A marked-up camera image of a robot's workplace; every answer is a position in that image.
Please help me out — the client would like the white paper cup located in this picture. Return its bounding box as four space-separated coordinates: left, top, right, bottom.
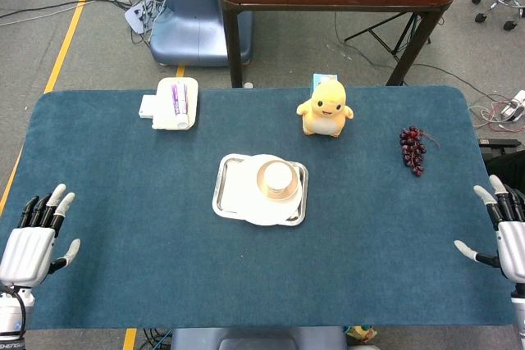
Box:
262 162 297 194

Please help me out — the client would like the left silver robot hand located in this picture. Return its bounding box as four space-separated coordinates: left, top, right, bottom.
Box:
0 183 82 289

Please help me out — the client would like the purple white toothpaste tube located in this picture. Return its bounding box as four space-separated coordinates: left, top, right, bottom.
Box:
170 81 190 130

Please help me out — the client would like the black metal bracket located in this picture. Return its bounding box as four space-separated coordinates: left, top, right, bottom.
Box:
477 139 523 162

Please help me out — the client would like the small white box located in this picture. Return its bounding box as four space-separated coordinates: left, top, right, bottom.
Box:
138 94 159 120

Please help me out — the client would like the dark red grape bunch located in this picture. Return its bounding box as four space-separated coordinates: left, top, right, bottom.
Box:
399 126 442 178

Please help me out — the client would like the white socket with red cables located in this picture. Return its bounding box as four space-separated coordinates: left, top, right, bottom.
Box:
469 89 525 130

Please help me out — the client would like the light blue carton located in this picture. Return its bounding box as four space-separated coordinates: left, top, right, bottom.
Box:
309 73 339 97

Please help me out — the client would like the colourful yellow packet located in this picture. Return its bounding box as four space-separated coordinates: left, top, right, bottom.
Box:
343 325 378 345

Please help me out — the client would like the white round plate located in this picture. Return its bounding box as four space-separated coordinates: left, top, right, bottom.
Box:
231 154 304 227

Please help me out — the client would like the white floor power strip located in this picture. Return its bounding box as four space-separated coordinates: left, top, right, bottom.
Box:
124 0 155 34

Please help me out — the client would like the cream dish with toothpaste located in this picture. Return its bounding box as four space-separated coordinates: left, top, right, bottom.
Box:
151 76 199 132

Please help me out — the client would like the black tripod stand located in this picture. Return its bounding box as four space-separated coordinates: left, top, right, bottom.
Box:
343 11 432 60

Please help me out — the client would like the blue table cloth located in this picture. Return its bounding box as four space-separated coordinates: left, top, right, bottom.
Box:
0 85 522 330

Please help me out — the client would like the blue grey machine base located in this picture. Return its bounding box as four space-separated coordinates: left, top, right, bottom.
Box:
149 0 253 67

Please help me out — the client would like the yellow plush toy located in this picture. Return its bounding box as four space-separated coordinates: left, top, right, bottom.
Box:
296 80 354 139

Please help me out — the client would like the silver metal tray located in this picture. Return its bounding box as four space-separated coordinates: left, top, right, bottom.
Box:
212 152 309 227

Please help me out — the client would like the beige bowl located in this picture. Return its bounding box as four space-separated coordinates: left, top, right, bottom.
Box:
256 160 300 202

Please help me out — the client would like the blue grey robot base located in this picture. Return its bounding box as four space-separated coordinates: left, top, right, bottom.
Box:
170 326 349 350

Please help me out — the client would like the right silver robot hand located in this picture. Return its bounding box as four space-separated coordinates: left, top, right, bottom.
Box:
454 174 525 285

